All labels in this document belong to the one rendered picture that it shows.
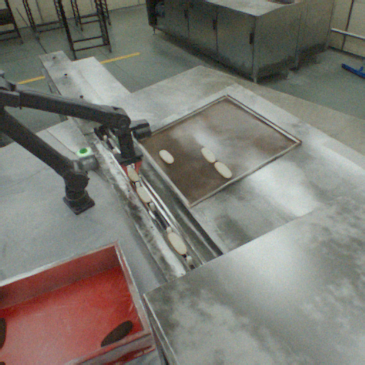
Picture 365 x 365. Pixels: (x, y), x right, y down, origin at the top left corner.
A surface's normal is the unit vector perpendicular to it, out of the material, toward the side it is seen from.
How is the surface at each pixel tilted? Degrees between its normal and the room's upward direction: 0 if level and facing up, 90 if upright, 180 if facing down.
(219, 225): 10
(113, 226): 0
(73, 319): 0
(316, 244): 0
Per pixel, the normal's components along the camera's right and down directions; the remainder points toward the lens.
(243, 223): -0.23, -0.69
